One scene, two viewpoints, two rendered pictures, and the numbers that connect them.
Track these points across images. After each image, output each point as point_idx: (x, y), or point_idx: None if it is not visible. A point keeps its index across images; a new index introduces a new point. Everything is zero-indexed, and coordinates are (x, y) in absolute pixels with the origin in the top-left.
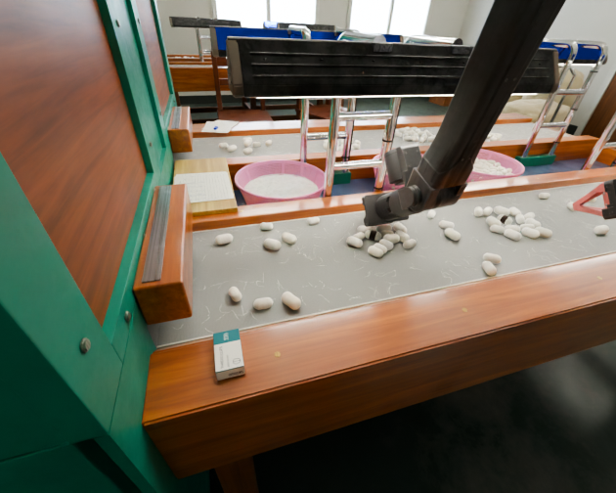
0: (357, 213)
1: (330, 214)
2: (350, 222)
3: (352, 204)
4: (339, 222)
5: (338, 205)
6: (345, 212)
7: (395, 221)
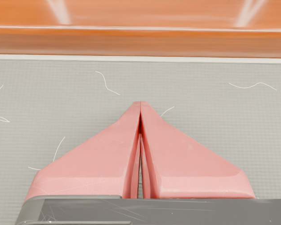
0: (122, 69)
1: None
2: (53, 131)
3: (92, 33)
4: (5, 119)
5: (14, 28)
6: (68, 54)
7: (277, 177)
